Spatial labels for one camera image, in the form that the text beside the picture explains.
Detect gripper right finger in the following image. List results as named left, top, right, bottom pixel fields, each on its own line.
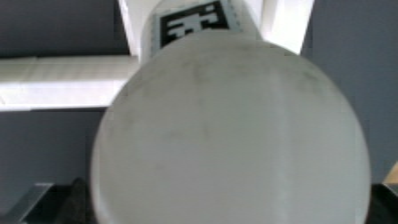
left=367, top=172, right=398, bottom=224

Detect white lamp base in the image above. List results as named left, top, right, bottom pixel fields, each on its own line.
left=116, top=0, right=317, bottom=64

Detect white lamp bulb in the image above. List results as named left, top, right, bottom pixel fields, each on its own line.
left=88, top=0, right=375, bottom=224

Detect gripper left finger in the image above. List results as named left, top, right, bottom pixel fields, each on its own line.
left=0, top=178, right=93, bottom=224

